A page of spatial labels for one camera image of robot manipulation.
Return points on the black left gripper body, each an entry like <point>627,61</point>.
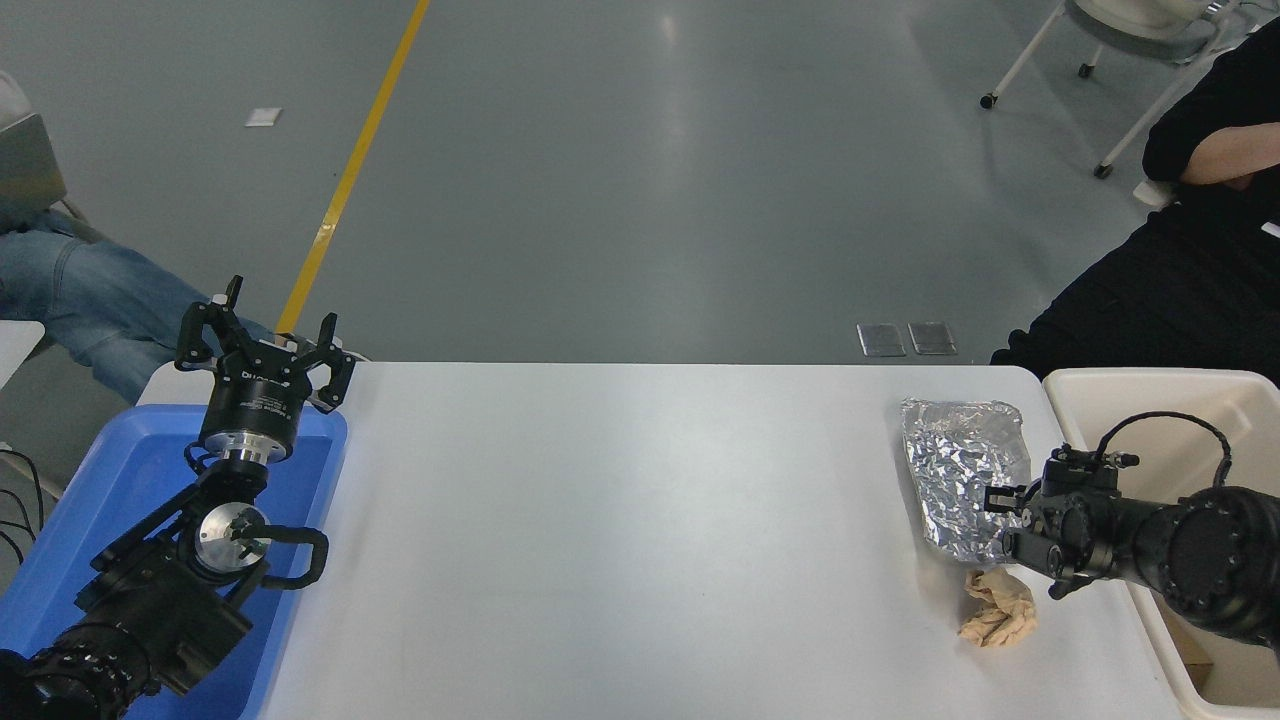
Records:
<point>250,405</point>

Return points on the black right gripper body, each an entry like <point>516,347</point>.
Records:
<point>1085,530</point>

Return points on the silver foil tray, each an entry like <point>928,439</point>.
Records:
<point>955,470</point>

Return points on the standing person's forearm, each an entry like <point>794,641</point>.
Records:
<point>1235,155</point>

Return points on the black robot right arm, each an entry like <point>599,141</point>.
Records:
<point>1210,560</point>

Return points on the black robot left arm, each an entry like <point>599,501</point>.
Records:
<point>150,600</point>

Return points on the metal floor plate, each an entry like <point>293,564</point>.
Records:
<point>932,338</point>
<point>881,340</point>

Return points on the crumpled tan paper ball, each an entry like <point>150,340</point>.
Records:
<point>1000,610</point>

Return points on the seated person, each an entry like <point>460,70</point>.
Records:
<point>90,300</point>

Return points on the blue plastic tray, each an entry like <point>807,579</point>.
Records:
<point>130,480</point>

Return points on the large pale plastic bin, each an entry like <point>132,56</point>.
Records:
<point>1170,400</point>

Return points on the small white side table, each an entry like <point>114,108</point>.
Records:
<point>18,350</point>

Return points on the standing person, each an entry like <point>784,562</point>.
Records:
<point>1180,290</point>

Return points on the white wheeled chair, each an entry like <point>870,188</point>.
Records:
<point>1140,25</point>

